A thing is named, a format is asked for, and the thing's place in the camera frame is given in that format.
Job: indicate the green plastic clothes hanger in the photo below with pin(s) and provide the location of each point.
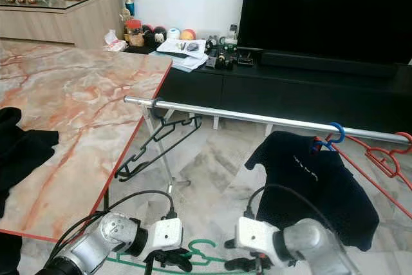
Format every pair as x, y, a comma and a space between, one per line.
203, 241

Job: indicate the black plastic clothes hanger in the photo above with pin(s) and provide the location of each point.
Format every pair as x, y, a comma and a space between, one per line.
147, 156

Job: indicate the blue plastic clothes hanger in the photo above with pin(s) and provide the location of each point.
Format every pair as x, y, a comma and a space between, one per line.
342, 132

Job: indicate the red plastic clothes hanger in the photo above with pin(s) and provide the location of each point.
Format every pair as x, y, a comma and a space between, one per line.
383, 159

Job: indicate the navy blue t-shirt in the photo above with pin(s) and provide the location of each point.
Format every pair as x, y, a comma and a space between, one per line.
315, 185

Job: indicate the silver metal clothes rack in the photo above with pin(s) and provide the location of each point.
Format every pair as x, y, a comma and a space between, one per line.
264, 118

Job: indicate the black television console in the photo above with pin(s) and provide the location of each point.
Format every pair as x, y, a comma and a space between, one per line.
296, 94

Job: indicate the black garment with yellow logo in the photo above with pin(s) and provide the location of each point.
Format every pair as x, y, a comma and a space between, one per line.
22, 159

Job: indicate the marble pattern folding table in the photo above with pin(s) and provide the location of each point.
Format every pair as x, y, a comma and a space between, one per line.
84, 101

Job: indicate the black electronic gadgets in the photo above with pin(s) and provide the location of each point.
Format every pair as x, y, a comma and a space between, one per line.
228, 54

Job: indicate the stack of white papers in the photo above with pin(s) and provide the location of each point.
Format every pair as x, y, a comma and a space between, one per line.
180, 54

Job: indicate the black computer mouse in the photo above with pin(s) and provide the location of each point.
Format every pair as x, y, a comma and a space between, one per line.
192, 46

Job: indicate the black soundbar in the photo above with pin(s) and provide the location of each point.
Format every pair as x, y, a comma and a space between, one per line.
335, 64

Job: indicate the clear plastic bottle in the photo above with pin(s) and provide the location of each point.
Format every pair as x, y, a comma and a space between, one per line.
231, 34

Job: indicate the orange round plush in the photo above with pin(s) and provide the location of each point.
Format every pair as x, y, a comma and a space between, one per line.
187, 34

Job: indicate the white blue round plush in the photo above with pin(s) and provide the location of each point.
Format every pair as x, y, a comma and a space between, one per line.
172, 33

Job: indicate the black mouse plush toy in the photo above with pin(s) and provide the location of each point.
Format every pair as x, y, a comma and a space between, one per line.
153, 35

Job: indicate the pink tissue pack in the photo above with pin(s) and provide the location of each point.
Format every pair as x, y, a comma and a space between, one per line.
114, 41

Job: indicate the red lidded jar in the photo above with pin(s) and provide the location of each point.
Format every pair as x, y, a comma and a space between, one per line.
135, 33

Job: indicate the black flat screen television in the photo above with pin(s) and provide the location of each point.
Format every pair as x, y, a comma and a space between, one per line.
322, 11

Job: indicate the light wooden sideboard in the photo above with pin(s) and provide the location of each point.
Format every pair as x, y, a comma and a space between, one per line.
58, 25

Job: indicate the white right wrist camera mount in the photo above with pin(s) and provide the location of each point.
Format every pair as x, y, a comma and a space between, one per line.
257, 236

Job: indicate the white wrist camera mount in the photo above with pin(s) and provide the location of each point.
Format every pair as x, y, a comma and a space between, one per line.
257, 236
163, 233

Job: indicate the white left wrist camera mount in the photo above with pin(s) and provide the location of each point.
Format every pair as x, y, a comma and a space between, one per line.
163, 233

